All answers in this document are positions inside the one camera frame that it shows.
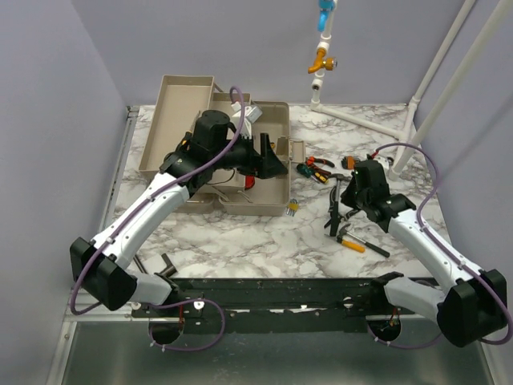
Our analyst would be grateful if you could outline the green handled screwdriver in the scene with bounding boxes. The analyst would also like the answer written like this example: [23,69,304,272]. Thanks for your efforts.
[296,163,317,180]

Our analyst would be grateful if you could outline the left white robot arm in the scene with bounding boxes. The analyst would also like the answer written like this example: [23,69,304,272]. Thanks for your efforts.
[70,110,288,317]

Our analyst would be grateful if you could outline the orange brass tap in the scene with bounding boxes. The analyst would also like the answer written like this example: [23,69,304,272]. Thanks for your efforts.
[308,47,337,74]

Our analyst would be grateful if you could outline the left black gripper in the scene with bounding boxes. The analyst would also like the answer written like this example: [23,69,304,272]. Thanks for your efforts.
[210,132,288,180]

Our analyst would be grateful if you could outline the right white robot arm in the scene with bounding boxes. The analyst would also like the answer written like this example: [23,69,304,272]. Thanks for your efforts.
[341,159,512,347]

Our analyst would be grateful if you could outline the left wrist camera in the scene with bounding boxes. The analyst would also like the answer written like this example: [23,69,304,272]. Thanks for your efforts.
[231,102,262,137]

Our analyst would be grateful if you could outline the yellow hex key set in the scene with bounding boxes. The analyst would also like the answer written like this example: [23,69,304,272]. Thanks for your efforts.
[285,199,299,217]

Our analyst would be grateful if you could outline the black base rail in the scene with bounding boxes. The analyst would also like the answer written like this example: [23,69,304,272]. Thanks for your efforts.
[131,272,435,343]

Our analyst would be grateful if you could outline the beige plastic tool box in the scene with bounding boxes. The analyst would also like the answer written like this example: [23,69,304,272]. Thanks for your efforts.
[139,75,305,217]

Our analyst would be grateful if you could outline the orange black pliers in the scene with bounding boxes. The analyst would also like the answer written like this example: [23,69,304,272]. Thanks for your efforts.
[305,156,335,175]

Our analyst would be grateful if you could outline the blue pipe valve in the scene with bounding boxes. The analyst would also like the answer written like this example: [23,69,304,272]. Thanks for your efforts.
[317,0,337,32]

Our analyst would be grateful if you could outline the black pruning shears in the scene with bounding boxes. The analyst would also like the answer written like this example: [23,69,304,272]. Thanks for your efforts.
[324,184,342,237]

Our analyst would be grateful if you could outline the small claw hammer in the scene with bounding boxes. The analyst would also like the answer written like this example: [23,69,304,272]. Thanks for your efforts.
[338,224,390,258]

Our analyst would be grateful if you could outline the red folding knife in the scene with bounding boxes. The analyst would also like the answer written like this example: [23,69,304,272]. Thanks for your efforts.
[244,176,256,190]

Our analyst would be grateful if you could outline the hex key set orange holder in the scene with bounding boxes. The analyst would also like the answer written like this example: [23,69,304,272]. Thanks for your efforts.
[341,156,359,170]

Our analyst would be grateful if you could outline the aluminium extrusion rail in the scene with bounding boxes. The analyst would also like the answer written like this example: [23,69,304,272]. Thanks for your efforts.
[64,290,131,322]

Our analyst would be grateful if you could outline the black T-handle bolt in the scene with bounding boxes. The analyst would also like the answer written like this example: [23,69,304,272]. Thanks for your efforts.
[133,253,177,278]

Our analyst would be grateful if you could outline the white PVC pipe frame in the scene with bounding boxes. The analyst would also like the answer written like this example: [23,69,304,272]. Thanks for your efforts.
[310,0,513,180]

